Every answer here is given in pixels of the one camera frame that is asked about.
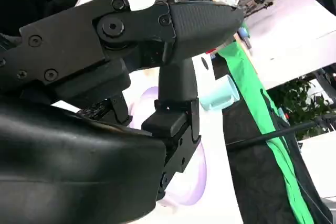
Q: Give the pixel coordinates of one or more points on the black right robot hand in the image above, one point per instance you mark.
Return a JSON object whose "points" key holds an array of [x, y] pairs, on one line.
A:
{"points": [[65, 161]]}

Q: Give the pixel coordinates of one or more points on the lilac plate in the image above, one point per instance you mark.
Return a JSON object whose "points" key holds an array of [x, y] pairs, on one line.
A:
{"points": [[195, 179]]}

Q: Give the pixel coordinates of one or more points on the pale green mug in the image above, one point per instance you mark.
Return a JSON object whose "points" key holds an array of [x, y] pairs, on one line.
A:
{"points": [[220, 98]]}

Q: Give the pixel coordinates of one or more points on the black backdrop cloth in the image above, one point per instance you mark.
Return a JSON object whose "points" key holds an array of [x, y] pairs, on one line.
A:
{"points": [[252, 176]]}

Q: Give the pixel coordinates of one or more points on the green cloth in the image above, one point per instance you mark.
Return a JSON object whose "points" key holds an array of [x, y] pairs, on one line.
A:
{"points": [[246, 77]]}

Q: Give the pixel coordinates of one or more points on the green leafy plant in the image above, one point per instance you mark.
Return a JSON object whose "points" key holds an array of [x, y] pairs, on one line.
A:
{"points": [[302, 103]]}

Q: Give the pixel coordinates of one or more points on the white workshop desk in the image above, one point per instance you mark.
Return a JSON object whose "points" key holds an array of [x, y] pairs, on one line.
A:
{"points": [[288, 37]]}

